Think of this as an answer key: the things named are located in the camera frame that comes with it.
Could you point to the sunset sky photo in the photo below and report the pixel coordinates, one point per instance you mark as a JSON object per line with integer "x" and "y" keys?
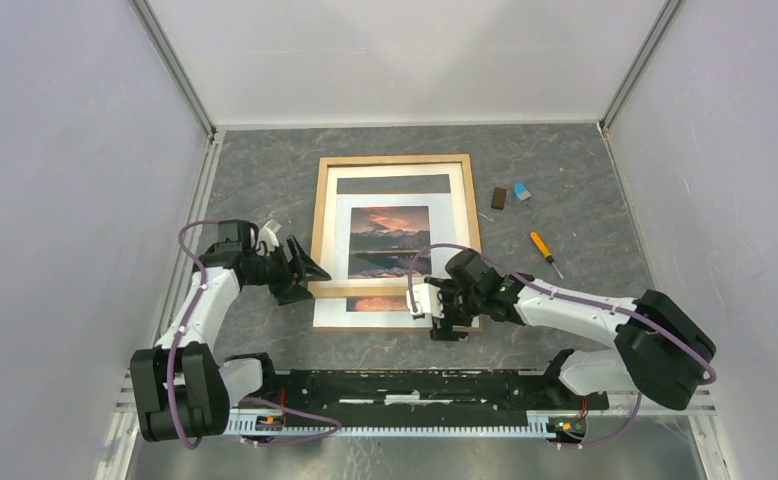
{"x": 369, "y": 249}

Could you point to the grey slotted cable duct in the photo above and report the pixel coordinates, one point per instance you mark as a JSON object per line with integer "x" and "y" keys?
{"x": 246, "y": 422}

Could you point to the blue toy brick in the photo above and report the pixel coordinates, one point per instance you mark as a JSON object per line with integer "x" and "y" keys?
{"x": 520, "y": 193}

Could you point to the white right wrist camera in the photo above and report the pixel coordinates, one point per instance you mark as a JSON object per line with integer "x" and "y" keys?
{"x": 423, "y": 302}

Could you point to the wooden picture frame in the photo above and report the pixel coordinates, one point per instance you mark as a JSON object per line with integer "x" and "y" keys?
{"x": 446, "y": 173}

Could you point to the brown block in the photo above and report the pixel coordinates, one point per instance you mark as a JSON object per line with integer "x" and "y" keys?
{"x": 499, "y": 198}

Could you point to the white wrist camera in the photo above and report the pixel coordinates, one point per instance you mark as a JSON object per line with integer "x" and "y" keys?
{"x": 423, "y": 302}
{"x": 263, "y": 240}

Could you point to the aluminium rail profile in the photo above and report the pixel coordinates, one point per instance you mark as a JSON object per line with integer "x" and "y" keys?
{"x": 675, "y": 394}

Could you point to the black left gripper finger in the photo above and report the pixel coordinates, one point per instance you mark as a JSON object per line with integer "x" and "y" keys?
{"x": 286, "y": 294}
{"x": 301, "y": 267}

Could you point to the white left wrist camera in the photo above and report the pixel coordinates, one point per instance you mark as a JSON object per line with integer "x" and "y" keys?
{"x": 263, "y": 240}

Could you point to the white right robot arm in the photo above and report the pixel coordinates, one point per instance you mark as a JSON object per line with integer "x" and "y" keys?
{"x": 650, "y": 344}

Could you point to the yellow handled screwdriver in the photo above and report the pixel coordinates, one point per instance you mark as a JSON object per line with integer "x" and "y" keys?
{"x": 545, "y": 252}

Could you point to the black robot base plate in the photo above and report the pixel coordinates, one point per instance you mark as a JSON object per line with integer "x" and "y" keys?
{"x": 453, "y": 397}

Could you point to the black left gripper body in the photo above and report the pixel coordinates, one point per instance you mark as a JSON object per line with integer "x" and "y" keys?
{"x": 280, "y": 272}

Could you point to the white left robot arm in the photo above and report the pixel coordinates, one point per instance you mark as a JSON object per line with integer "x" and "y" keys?
{"x": 181, "y": 392}

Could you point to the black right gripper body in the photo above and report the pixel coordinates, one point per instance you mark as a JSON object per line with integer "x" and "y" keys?
{"x": 459, "y": 307}

